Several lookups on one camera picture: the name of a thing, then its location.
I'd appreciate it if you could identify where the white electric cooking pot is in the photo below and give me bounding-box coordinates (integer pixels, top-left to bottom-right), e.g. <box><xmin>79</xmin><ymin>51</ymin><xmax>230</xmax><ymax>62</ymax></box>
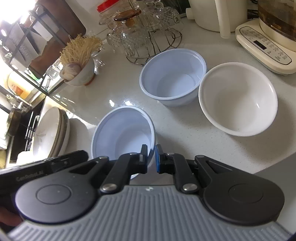
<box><xmin>186</xmin><ymin>0</ymin><xmax>232</xmax><ymax>39</ymax></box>

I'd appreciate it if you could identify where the bundle of dried noodles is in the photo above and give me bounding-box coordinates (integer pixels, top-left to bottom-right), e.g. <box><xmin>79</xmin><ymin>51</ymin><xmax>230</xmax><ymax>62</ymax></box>
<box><xmin>59</xmin><ymin>34</ymin><xmax>104</xmax><ymax>66</ymax></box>

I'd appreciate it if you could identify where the plain white plate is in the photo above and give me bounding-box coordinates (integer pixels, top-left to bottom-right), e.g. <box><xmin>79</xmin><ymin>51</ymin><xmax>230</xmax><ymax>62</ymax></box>
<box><xmin>57</xmin><ymin>115</ymin><xmax>71</xmax><ymax>152</ymax></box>

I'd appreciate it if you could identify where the wire rack of glass cups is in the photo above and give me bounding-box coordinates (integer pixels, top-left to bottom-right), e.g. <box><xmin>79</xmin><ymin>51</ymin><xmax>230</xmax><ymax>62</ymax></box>
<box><xmin>99</xmin><ymin>0</ymin><xmax>184</xmax><ymax>67</ymax></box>

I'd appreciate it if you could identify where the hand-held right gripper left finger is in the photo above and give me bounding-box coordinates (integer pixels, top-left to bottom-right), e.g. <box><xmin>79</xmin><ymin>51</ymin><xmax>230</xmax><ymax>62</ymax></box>
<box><xmin>69</xmin><ymin>145</ymin><xmax>149</xmax><ymax>194</ymax></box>

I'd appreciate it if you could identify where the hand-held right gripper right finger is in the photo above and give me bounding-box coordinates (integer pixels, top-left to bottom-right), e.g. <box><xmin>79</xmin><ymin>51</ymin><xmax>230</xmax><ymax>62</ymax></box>
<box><xmin>155</xmin><ymin>145</ymin><xmax>232</xmax><ymax>194</ymax></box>

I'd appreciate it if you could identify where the blue plastic bowl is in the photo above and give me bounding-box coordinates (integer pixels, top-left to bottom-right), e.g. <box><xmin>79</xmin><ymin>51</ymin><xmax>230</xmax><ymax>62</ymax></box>
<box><xmin>139</xmin><ymin>48</ymin><xmax>207</xmax><ymax>107</ymax></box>
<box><xmin>91</xmin><ymin>106</ymin><xmax>157</xmax><ymax>181</ymax></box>

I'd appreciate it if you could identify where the dark wooden cutting board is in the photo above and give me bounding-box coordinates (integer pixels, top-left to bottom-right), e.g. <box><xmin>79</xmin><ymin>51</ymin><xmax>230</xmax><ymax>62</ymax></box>
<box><xmin>30</xmin><ymin>0</ymin><xmax>87</xmax><ymax>75</ymax></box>

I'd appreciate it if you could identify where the leaf pattern plate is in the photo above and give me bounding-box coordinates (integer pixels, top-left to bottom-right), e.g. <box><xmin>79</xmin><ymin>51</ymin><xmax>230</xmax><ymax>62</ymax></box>
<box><xmin>47</xmin><ymin>109</ymin><xmax>68</xmax><ymax>159</ymax></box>

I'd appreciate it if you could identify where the garlic bulb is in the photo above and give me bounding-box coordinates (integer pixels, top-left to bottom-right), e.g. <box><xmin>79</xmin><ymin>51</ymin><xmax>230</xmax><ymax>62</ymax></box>
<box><xmin>59</xmin><ymin>63</ymin><xmax>82</xmax><ymax>81</ymax></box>

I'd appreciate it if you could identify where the white ceramic bowl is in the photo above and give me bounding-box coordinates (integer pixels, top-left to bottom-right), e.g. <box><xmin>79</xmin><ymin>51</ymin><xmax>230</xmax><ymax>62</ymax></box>
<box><xmin>198</xmin><ymin>62</ymin><xmax>278</xmax><ymax>137</ymax></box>

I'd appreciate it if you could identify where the black metal knife rack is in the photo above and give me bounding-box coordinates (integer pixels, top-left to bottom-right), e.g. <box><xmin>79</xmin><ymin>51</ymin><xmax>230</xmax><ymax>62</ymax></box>
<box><xmin>0</xmin><ymin>9</ymin><xmax>77</xmax><ymax>93</ymax></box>

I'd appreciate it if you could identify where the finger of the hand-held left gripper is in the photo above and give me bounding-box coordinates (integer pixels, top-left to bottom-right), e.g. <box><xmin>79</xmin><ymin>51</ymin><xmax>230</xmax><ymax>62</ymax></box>
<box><xmin>47</xmin><ymin>150</ymin><xmax>90</xmax><ymax>171</ymax></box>

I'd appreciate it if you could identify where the yellow detergent bottle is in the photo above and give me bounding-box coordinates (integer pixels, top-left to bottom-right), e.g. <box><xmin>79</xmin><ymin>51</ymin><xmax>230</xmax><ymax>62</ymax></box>
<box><xmin>6</xmin><ymin>71</ymin><xmax>33</xmax><ymax>100</ymax></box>

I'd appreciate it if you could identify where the white plate with flower print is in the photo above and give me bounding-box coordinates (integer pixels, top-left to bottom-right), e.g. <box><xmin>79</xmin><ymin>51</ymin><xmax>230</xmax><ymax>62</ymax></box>
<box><xmin>32</xmin><ymin>107</ymin><xmax>63</xmax><ymax>160</ymax></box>

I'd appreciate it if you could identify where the drinking glass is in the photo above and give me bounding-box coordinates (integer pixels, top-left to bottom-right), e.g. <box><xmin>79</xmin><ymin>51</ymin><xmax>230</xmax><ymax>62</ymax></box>
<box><xmin>91</xmin><ymin>49</ymin><xmax>105</xmax><ymax>75</ymax></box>
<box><xmin>43</xmin><ymin>60</ymin><xmax>63</xmax><ymax>91</ymax></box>

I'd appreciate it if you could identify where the cream kettle base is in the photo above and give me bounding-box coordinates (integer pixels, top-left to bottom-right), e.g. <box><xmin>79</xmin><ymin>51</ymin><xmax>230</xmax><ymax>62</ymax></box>
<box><xmin>235</xmin><ymin>19</ymin><xmax>296</xmax><ymax>75</ymax></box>

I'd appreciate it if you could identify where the stainless steel bowl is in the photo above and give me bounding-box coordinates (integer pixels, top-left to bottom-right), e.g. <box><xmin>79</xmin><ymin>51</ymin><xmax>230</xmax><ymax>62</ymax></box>
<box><xmin>6</xmin><ymin>107</ymin><xmax>23</xmax><ymax>138</ymax></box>

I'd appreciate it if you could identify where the white bowl with brown foot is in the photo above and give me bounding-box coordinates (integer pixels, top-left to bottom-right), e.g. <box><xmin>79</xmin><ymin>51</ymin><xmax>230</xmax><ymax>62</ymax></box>
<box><xmin>60</xmin><ymin>58</ymin><xmax>96</xmax><ymax>87</ymax></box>

